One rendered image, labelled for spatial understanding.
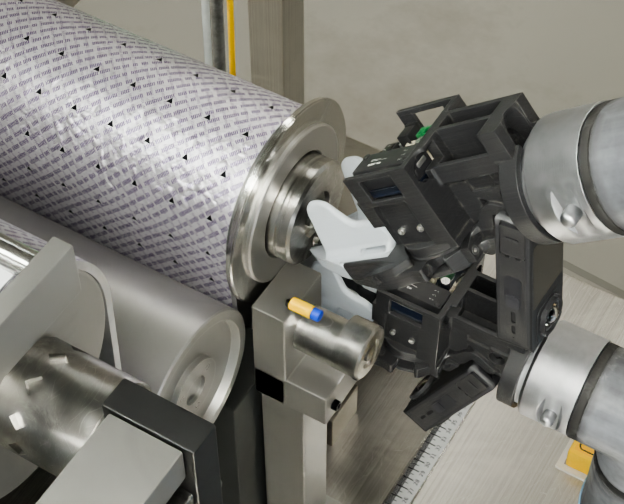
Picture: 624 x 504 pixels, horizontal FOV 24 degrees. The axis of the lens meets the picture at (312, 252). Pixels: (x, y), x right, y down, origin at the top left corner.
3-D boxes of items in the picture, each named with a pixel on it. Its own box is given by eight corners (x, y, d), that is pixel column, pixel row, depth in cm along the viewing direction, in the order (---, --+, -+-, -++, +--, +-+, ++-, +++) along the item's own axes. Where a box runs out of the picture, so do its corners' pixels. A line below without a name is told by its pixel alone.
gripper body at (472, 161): (392, 108, 91) (541, 69, 83) (463, 211, 95) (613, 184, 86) (331, 186, 87) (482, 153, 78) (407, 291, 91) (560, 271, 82)
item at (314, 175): (347, 140, 96) (342, 218, 102) (321, 129, 97) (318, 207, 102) (288, 209, 92) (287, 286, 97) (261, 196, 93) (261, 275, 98)
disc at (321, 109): (240, 343, 100) (222, 209, 88) (233, 340, 100) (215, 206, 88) (347, 196, 107) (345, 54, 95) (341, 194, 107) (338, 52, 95)
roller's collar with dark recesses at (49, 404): (89, 516, 76) (74, 452, 71) (-1, 466, 78) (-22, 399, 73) (159, 428, 80) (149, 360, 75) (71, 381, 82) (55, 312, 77)
